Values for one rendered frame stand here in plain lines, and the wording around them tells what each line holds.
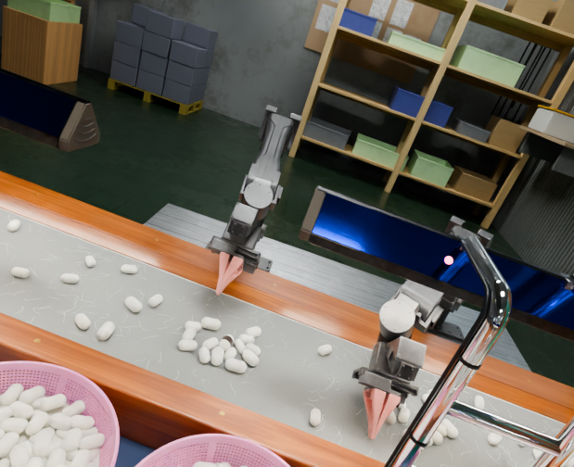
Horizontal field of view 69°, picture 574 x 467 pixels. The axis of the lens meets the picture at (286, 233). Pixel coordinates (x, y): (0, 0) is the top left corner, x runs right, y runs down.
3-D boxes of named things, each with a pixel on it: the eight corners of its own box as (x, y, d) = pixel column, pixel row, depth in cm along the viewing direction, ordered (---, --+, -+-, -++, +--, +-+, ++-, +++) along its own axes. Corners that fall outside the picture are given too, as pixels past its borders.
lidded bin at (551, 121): (577, 145, 404) (592, 121, 394) (542, 132, 403) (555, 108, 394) (555, 137, 443) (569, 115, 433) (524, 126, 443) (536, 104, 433)
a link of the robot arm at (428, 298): (435, 316, 74) (502, 223, 90) (390, 288, 78) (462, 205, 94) (418, 350, 82) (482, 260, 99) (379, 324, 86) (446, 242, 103)
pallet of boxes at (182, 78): (201, 108, 602) (219, 31, 560) (184, 115, 538) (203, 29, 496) (132, 83, 601) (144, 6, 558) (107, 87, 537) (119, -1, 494)
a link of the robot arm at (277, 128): (280, 195, 89) (305, 105, 106) (239, 181, 88) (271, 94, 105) (268, 226, 99) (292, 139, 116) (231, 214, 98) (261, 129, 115)
